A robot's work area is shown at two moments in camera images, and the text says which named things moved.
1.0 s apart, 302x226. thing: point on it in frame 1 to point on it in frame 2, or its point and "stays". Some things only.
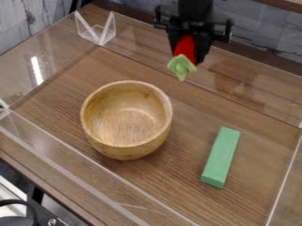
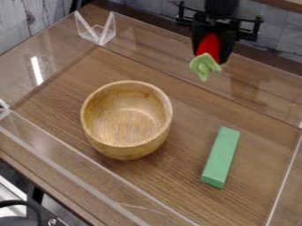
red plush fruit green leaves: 185,62 to 206,62
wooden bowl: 126,118 stays
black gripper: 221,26 to 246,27
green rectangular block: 217,173 stays
